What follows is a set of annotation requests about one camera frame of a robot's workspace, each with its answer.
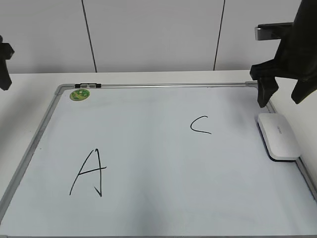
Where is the white whiteboard eraser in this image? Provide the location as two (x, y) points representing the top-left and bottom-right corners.
(257, 113), (301, 162)

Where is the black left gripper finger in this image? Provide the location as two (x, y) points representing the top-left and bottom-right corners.
(0, 36), (15, 90)

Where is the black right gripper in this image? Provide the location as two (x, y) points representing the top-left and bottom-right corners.
(250, 0), (317, 108)

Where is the green round magnet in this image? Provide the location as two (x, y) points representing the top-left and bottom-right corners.
(69, 89), (90, 102)

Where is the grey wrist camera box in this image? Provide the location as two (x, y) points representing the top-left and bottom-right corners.
(255, 22), (293, 41)

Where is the black silver marker pen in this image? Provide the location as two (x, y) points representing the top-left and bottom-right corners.
(74, 83), (102, 88)

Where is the white board with grey frame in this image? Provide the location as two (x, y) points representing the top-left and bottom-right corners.
(0, 83), (317, 237)

